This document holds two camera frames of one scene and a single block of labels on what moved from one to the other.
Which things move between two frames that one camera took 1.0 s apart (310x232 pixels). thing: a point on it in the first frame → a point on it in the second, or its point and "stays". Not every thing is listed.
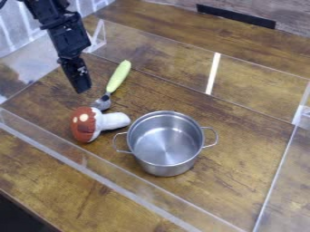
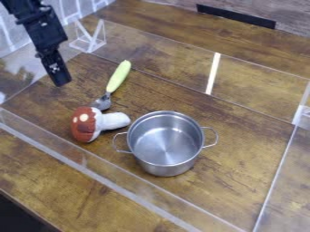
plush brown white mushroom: [88, 120] stays
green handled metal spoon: [104, 101] stays
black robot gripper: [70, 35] → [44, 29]
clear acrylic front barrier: [162, 198] stays
